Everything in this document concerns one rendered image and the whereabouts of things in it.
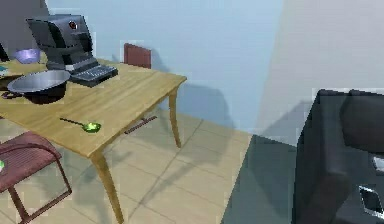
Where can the light wooden dining table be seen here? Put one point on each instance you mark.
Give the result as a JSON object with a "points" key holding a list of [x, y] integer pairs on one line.
{"points": [[126, 90]]}

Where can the black coffee machine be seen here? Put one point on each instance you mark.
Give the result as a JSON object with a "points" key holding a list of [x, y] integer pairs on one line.
{"points": [[66, 36]]}

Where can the small green round object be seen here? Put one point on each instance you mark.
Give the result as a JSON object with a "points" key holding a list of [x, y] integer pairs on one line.
{"points": [[1, 165]]}

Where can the dark red chair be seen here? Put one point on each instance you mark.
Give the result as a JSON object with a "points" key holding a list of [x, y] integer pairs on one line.
{"points": [[137, 56], [23, 156]]}

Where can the black pan with grey inside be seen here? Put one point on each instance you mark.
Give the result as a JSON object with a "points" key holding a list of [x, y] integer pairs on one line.
{"points": [[40, 83]]}

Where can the black slanted object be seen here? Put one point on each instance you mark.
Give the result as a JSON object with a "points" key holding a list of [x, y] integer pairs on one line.
{"points": [[2, 55]]}

